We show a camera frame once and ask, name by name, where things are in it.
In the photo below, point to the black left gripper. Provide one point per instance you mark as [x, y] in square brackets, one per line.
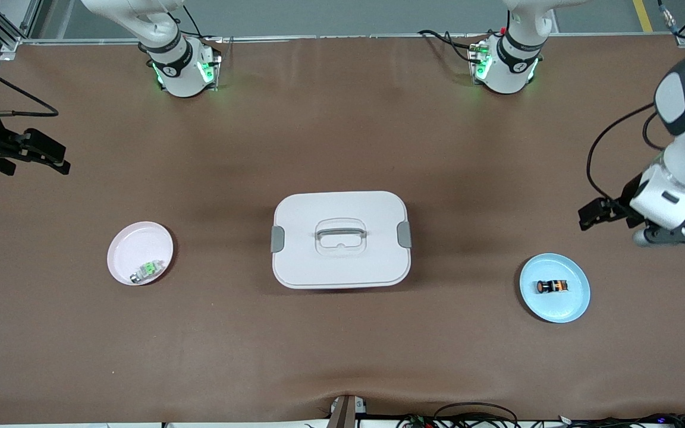
[626, 199]

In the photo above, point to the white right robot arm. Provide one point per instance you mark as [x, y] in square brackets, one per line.
[179, 77]

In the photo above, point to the white lidded storage box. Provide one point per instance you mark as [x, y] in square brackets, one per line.
[342, 267]

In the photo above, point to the light blue round plate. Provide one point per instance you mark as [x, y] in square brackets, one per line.
[556, 309]

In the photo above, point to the pink round plate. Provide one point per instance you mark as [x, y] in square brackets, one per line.
[134, 249]

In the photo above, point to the brown table cover mat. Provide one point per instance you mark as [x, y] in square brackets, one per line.
[342, 119]

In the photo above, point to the green white push-button switch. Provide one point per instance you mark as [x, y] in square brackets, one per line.
[149, 269]

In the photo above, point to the camera mount post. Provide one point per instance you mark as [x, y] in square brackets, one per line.
[342, 416]

